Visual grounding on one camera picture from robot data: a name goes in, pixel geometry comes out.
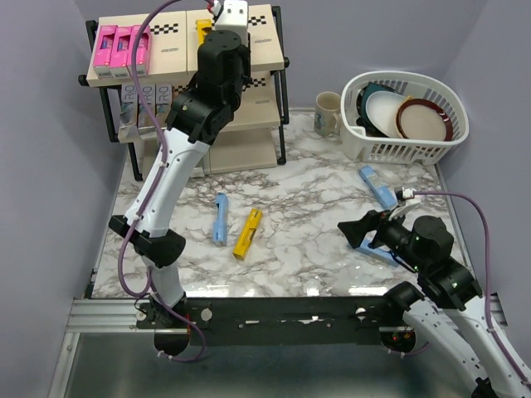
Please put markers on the white plastic dish basket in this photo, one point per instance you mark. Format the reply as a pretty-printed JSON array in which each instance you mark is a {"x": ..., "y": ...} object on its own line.
[{"x": 358, "y": 144}]

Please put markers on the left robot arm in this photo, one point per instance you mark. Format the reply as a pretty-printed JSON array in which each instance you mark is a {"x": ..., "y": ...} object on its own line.
[{"x": 197, "y": 116}]

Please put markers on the pink toothpaste box diagonal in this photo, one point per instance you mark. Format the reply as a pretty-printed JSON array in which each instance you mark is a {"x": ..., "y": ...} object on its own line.
[{"x": 102, "y": 51}]

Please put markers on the white plate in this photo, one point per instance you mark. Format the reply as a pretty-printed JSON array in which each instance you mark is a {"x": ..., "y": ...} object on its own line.
[{"x": 381, "y": 109}]

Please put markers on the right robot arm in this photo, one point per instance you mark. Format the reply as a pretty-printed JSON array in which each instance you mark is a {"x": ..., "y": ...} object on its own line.
[{"x": 446, "y": 303}]

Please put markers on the beige three-tier shelf rack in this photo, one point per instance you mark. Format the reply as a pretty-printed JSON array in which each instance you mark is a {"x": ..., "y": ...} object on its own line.
[{"x": 246, "y": 142}]

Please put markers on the red rimmed plate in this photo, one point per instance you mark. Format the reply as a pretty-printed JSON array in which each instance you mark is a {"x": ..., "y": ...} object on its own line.
[{"x": 421, "y": 119}]

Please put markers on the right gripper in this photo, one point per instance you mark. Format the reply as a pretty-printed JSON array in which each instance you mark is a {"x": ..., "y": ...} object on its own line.
[{"x": 354, "y": 230}]

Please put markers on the light blue box far right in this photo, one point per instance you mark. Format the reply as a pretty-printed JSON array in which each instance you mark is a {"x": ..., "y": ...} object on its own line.
[{"x": 380, "y": 190}]

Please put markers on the silver foil toothpaste box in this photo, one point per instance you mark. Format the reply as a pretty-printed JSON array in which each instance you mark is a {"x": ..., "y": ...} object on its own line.
[{"x": 146, "y": 110}]

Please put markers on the light blue toothpaste box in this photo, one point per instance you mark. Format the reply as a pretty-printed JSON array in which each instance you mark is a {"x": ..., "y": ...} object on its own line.
[{"x": 219, "y": 228}]

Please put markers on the yellow toothpaste box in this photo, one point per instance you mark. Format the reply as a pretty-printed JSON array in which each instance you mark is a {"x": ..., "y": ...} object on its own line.
[
  {"x": 203, "y": 27},
  {"x": 246, "y": 236}
]

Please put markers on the pink toothpaste box long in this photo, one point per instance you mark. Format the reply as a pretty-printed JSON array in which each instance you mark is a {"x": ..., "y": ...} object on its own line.
[{"x": 120, "y": 53}]

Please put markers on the black base bar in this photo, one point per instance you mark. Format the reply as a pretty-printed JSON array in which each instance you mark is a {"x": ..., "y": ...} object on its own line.
[{"x": 275, "y": 321}]

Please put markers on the cream ceramic mug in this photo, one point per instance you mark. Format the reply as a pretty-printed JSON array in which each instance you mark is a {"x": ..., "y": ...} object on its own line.
[{"x": 327, "y": 116}]

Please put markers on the dark teal bowl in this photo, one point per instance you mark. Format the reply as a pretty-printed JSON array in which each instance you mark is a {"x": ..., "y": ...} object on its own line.
[{"x": 364, "y": 94}]

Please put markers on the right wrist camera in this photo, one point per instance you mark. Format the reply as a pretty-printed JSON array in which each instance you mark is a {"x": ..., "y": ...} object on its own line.
[{"x": 407, "y": 200}]

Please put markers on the red metallic toothpaste box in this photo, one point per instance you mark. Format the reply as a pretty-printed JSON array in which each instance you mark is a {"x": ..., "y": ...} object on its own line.
[{"x": 128, "y": 118}]

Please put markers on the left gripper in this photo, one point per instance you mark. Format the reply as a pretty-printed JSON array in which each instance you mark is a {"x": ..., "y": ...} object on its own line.
[{"x": 246, "y": 58}]

